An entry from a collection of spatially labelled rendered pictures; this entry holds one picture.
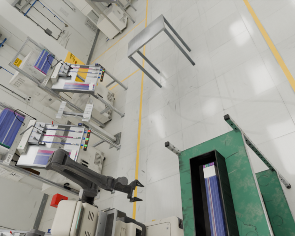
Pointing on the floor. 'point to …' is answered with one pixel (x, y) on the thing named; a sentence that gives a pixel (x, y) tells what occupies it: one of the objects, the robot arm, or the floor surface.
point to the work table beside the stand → (133, 44)
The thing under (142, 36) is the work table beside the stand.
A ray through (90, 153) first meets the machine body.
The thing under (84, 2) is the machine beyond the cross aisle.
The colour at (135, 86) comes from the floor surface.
